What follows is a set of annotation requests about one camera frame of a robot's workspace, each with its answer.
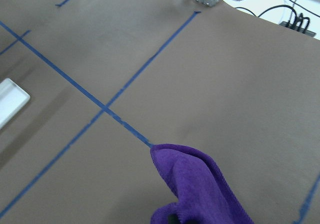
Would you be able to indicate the orange connector board far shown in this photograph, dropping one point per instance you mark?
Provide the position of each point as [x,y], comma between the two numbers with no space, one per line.
[301,25]

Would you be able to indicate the white towel rack base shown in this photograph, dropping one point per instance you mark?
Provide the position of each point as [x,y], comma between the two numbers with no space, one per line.
[13,99]

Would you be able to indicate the purple towel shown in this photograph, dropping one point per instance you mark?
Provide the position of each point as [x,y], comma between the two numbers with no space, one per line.
[203,195]

